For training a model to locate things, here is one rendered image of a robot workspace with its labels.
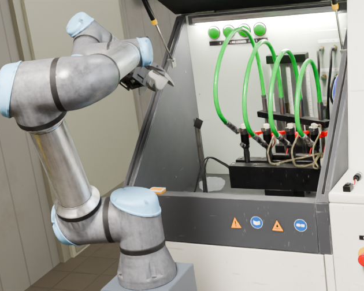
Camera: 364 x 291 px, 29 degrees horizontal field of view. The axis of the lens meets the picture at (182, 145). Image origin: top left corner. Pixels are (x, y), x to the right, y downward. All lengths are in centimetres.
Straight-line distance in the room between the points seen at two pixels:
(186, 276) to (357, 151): 70
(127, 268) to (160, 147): 78
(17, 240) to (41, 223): 23
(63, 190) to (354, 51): 100
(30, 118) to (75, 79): 14
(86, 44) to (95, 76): 42
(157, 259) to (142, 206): 15
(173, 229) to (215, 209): 18
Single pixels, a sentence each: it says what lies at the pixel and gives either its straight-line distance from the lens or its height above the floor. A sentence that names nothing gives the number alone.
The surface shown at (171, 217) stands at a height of 87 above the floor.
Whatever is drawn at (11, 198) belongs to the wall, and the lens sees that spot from 393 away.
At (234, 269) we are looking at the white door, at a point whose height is 71.
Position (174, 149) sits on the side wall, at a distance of 255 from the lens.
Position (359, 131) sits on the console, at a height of 109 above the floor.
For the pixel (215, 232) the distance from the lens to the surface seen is 221.
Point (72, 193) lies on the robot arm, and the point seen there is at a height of 117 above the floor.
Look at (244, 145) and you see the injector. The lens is 233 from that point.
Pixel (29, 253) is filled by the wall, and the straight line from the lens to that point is 408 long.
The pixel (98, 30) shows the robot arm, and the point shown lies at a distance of 196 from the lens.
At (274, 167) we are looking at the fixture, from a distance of 228.
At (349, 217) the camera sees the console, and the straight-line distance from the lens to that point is 203.
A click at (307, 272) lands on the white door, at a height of 73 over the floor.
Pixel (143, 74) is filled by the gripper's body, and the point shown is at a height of 136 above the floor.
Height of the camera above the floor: 169
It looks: 15 degrees down
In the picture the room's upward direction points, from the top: 8 degrees counter-clockwise
